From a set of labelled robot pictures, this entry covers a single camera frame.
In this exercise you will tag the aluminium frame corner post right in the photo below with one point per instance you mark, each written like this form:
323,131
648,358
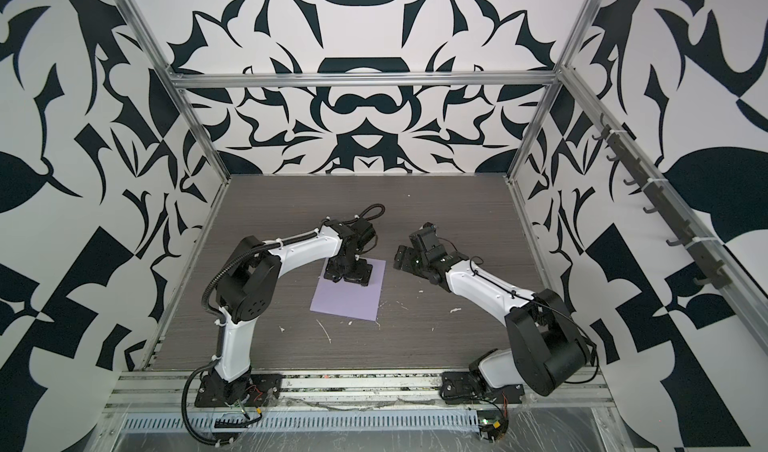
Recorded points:
584,20

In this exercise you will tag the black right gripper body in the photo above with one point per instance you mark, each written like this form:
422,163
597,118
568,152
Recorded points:
422,266

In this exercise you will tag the aluminium horizontal back bar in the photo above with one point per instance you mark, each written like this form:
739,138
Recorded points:
211,81

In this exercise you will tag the hook rail on right wall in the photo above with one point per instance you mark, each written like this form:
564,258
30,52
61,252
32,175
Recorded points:
665,202

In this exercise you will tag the aluminium frame corner post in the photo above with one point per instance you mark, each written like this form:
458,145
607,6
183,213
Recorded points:
584,20
150,46

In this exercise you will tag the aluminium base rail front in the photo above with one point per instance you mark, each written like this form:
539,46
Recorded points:
339,390

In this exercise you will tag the aluminium frame corner post left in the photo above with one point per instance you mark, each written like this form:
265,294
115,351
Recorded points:
150,46

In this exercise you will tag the white slotted cable duct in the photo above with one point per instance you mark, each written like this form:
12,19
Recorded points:
340,421

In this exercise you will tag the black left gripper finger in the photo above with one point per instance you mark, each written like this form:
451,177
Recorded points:
361,273
333,271

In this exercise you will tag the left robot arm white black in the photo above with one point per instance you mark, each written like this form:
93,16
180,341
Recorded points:
244,287

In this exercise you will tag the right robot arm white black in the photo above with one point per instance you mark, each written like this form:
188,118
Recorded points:
546,346

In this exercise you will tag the small green circuit board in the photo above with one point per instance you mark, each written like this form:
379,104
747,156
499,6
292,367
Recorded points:
492,426

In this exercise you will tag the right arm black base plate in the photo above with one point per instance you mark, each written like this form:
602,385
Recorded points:
463,387

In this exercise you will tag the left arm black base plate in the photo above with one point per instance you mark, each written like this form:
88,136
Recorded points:
250,390

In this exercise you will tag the lilac square paper sheet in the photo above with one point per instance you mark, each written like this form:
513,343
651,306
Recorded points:
349,300

